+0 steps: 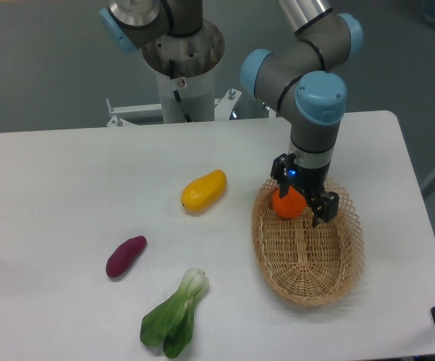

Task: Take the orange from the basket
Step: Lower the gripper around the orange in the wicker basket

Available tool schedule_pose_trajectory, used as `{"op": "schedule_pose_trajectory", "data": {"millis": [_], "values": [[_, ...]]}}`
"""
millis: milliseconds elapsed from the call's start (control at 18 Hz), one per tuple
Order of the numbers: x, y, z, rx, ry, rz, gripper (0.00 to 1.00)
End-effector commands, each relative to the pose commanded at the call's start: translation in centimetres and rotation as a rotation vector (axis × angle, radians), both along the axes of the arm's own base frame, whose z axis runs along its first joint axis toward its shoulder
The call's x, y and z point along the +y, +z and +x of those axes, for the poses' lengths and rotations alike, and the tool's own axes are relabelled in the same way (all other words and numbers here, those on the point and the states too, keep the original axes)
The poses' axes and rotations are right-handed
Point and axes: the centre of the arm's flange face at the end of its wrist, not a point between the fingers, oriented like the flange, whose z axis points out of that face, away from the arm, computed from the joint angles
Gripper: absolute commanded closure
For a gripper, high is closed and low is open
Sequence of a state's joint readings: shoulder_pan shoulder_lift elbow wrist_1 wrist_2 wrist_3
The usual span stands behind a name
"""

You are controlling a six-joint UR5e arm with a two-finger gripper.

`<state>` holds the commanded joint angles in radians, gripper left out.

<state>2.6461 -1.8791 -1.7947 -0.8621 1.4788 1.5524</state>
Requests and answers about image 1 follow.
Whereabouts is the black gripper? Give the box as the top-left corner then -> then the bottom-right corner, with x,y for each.
270,150 -> 339,227

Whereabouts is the orange fruit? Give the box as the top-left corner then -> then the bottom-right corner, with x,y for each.
272,187 -> 307,219

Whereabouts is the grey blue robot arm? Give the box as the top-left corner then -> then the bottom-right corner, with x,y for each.
99,1 -> 364,224

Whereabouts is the woven wicker basket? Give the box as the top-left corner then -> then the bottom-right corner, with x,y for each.
251,179 -> 365,307

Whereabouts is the yellow mango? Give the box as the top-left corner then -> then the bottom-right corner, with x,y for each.
180,169 -> 227,214

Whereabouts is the green bok choy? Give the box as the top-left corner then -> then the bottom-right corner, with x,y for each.
140,268 -> 209,359

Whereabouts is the purple sweet potato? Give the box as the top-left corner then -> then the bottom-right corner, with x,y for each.
105,235 -> 147,279

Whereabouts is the white metal base frame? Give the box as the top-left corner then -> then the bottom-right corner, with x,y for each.
106,88 -> 279,127

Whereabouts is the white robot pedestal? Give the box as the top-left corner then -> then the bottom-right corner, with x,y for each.
155,71 -> 215,124

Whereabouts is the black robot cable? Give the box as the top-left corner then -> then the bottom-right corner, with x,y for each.
168,59 -> 194,123

